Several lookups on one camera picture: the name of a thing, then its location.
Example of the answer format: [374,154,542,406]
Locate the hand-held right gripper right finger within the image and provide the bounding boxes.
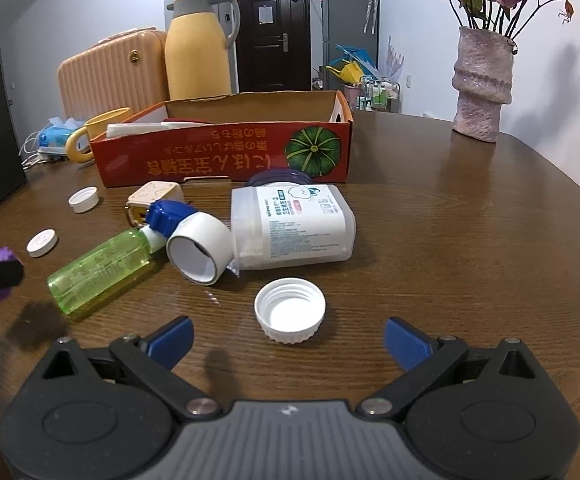
[357,316,541,421]

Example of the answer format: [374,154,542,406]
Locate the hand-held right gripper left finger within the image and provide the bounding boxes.
[40,316,223,422]

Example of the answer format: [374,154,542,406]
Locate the small white bottle cap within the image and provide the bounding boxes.
[26,229,59,259]
[68,186,100,214]

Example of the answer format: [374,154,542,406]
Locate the green spray bottle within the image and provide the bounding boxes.
[47,200,205,316]

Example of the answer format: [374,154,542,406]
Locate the white tape roll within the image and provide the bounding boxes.
[166,211,234,286]

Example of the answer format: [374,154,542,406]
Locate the large white bottle cap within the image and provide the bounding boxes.
[254,278,327,345]

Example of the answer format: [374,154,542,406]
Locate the small beige case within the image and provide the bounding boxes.
[126,181,183,228]

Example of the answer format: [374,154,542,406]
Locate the white wipes canister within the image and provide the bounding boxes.
[229,183,357,273]

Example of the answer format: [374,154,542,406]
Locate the orange cardboard box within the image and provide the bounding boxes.
[88,91,355,189]

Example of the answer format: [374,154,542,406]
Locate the dark purple lid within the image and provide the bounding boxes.
[246,169,313,189]

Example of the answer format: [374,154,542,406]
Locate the blue tissue pack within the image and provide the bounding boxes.
[37,116,88,153]

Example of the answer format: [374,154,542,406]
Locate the yellow mug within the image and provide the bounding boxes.
[64,107,133,163]

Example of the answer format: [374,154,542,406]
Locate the peach ribbed suitcase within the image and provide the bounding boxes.
[57,27,171,123]

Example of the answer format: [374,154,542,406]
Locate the metal trolley rack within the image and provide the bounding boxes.
[360,75,401,113]

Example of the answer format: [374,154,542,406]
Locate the pink textured vase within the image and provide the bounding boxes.
[452,26,515,143]

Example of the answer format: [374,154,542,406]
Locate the yellow watering can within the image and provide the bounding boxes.
[326,61,363,86]

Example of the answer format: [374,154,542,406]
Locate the yellow thermos jug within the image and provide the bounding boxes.
[164,0,241,102]

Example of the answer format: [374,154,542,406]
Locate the blue plastic hanger rack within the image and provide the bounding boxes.
[335,44,378,78]

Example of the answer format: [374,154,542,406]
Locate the dark brown door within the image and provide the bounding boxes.
[232,0,311,93]

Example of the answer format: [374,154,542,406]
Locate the grey refrigerator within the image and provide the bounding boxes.
[320,0,381,91]

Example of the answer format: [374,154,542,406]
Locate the white cables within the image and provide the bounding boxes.
[18,130,53,166]

